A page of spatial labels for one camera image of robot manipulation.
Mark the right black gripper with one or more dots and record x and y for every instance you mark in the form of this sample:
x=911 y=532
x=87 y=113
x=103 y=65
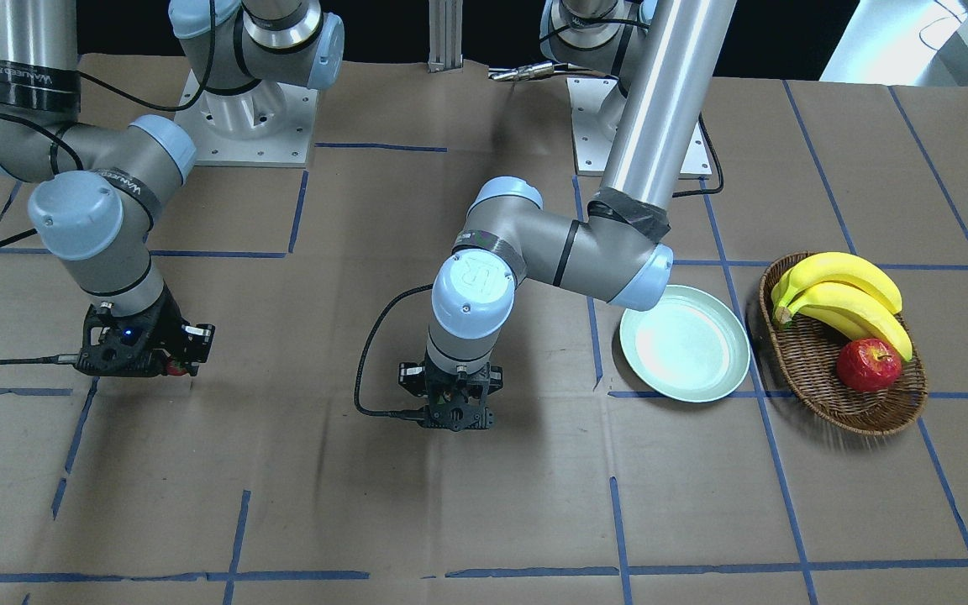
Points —
x=161 y=330

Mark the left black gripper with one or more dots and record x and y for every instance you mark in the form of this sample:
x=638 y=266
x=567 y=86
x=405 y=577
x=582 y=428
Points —
x=409 y=376

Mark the strawberry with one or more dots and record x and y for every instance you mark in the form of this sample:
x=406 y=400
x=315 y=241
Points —
x=175 y=368

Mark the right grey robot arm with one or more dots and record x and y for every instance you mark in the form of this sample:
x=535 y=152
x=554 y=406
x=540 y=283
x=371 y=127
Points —
x=99 y=191

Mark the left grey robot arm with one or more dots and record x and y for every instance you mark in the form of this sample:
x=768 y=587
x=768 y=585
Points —
x=662 y=55

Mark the light green plate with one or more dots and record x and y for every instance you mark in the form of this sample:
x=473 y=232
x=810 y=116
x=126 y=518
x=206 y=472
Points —
x=690 y=347

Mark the brown wicker basket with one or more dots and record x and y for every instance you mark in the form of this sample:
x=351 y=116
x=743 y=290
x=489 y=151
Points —
x=803 y=357

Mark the yellow banana bunch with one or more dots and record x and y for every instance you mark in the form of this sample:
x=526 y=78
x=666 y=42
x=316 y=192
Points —
x=849 y=287

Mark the red apple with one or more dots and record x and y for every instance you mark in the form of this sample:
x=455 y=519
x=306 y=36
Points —
x=868 y=365

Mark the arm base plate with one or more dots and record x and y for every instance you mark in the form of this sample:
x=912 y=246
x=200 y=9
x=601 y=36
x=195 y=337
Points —
x=282 y=126
x=596 y=108

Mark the aluminium frame post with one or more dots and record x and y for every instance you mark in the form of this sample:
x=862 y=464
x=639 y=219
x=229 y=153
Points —
x=445 y=19

